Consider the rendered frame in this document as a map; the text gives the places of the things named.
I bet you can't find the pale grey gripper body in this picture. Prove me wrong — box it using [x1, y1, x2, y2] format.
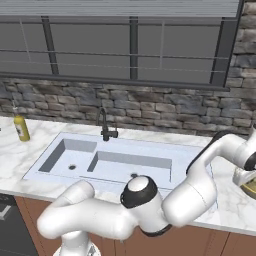
[232, 167, 256, 188]

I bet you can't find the olive bowl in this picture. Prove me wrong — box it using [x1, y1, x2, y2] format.
[240, 180, 256, 201]

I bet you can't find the white double sink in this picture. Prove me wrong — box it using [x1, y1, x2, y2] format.
[22, 131, 215, 202]

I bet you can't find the black tap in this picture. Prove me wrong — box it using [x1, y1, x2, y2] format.
[95, 106, 120, 143]

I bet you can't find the grey window blind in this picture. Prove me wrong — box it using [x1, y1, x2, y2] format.
[0, 0, 242, 19]

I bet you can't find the yellow bottle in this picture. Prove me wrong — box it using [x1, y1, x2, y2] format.
[12, 106, 32, 143]

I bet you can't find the black dishwasher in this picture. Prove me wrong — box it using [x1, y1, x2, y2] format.
[0, 193, 40, 256]

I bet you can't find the window with dark frame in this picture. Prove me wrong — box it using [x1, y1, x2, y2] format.
[0, 0, 246, 88]

